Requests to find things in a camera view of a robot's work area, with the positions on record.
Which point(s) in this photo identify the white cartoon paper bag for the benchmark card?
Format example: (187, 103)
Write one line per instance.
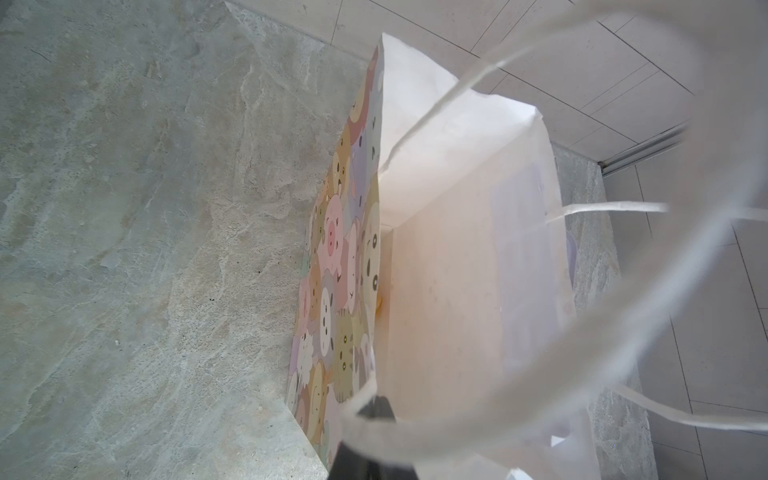
(447, 202)

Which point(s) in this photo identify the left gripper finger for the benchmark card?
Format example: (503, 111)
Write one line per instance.
(363, 460)

